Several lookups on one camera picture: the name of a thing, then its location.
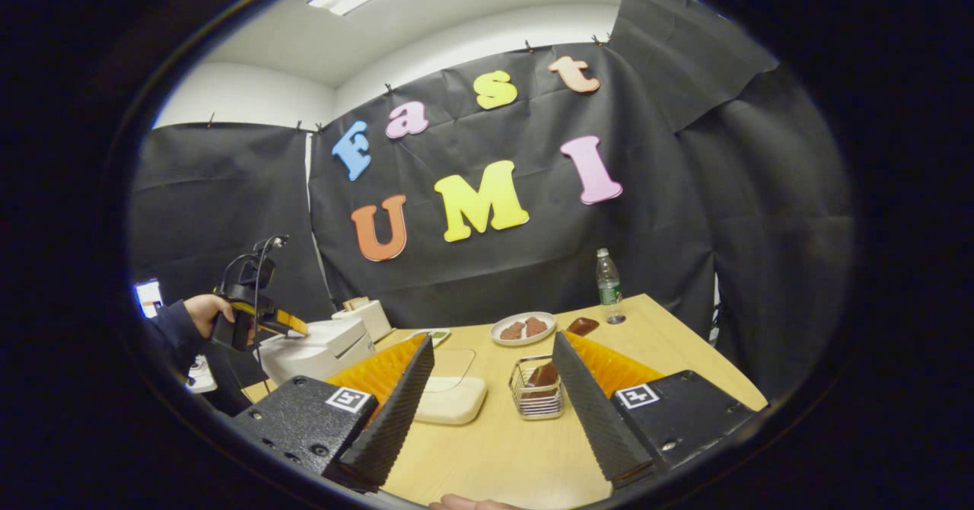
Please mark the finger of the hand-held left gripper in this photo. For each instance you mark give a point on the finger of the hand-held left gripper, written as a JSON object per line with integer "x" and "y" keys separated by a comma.
{"x": 285, "y": 323}

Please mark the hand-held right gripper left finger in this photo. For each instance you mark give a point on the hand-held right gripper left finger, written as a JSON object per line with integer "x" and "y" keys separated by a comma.
{"x": 392, "y": 415}

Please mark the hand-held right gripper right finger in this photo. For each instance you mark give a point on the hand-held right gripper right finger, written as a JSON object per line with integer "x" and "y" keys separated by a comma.
{"x": 593, "y": 411}

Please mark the white rice cooker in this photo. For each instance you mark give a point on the white rice cooker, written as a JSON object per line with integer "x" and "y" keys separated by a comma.
{"x": 319, "y": 350}

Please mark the wooden spoon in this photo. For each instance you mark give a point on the wooden spoon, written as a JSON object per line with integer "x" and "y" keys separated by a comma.
{"x": 542, "y": 377}

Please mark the rice box with clear lid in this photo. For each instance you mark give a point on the rice box with clear lid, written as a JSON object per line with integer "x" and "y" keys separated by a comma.
{"x": 456, "y": 400}

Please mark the white toaster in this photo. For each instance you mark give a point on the white toaster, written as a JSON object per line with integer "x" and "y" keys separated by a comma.
{"x": 373, "y": 320}

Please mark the small white divided dish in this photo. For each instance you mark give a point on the small white divided dish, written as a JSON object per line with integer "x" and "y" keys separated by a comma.
{"x": 435, "y": 336}

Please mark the computer monitor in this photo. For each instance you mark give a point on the computer monitor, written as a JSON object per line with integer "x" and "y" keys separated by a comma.
{"x": 149, "y": 298}

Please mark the brown meat piece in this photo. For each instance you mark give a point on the brown meat piece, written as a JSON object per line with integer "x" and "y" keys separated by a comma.
{"x": 536, "y": 326}
{"x": 512, "y": 331}

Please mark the white round plate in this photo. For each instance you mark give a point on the white round plate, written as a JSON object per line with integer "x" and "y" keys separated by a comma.
{"x": 498, "y": 335}

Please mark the clear water bottle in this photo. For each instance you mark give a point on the clear water bottle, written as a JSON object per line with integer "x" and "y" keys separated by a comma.
{"x": 608, "y": 289}

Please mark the black backdrop cloth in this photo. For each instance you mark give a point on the black backdrop cloth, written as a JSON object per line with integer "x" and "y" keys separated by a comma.
{"x": 685, "y": 213}

